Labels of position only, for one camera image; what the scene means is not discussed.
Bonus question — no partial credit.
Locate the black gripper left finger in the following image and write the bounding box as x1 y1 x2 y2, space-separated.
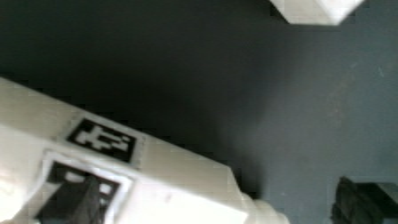
35 177 101 224

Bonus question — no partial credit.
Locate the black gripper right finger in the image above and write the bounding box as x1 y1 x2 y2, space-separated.
330 177 398 224

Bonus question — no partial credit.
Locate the white desk leg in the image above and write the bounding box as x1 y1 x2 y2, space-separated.
268 0 364 26
0 77 289 224

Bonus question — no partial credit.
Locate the white desk leg front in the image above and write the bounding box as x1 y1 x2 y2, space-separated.
0 77 289 224

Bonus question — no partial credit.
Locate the white desk leg right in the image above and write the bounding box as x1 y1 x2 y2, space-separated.
268 0 364 26

